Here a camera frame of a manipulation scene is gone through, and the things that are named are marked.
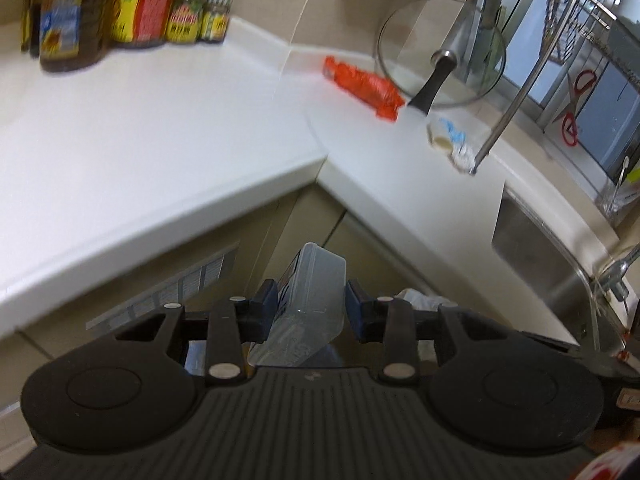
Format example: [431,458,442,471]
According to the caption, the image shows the beige base cabinet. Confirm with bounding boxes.
[0,182,583,411]

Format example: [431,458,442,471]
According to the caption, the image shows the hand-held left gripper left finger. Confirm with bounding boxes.
[97,280,278,386]

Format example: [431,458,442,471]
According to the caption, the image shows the steel dish rack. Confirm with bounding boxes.
[470,0,640,176]

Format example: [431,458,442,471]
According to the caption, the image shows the blue and white rubbish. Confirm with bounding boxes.
[426,117,453,153]

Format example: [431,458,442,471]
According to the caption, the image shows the window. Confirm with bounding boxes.
[495,0,640,186]

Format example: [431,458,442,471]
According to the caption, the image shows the red handled scissors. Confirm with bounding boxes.
[550,67,598,148]

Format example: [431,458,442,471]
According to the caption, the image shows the glass pot lid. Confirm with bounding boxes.
[376,0,507,116]

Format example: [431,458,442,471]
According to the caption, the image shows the grey cabinet vent grille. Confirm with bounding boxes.
[85,242,241,331]

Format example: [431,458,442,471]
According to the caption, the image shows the steel sink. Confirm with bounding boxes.
[490,195,640,361]

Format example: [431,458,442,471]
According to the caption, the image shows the red handle oil bottle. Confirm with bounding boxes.
[110,0,176,50]

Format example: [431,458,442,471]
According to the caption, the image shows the blue label oil bottle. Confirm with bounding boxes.
[37,0,113,73]

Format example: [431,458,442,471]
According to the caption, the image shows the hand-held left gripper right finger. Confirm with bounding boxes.
[346,280,527,386]

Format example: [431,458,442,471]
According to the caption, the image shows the clear glass cup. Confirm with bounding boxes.
[595,155,636,221]

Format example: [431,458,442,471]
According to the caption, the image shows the orange plastic bag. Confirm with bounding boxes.
[322,55,406,122]

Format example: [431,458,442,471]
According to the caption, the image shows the clear plastic box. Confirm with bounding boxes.
[247,241,349,368]

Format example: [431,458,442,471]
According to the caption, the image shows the red white printed clothing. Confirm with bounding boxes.
[570,442,640,480]

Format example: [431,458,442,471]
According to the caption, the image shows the small dark sauce bottle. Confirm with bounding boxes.
[20,0,43,58]

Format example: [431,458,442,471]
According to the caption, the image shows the checked lid sauce jar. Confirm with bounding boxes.
[199,0,233,43]

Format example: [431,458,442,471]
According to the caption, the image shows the red label pickle jar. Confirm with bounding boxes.
[165,0,210,45]

